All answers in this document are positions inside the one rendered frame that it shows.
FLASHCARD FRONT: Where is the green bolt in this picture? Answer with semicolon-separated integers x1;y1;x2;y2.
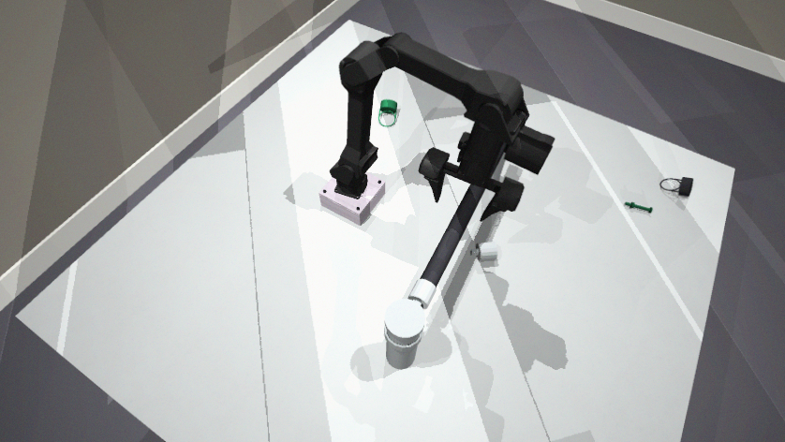
625;202;653;213

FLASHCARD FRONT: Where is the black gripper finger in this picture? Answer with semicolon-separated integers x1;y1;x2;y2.
480;193;508;222
424;172;446;203

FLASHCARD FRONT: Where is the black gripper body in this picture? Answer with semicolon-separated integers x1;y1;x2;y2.
419;144;524;212

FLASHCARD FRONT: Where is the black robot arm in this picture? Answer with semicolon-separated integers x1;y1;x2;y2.
329;33;555;199

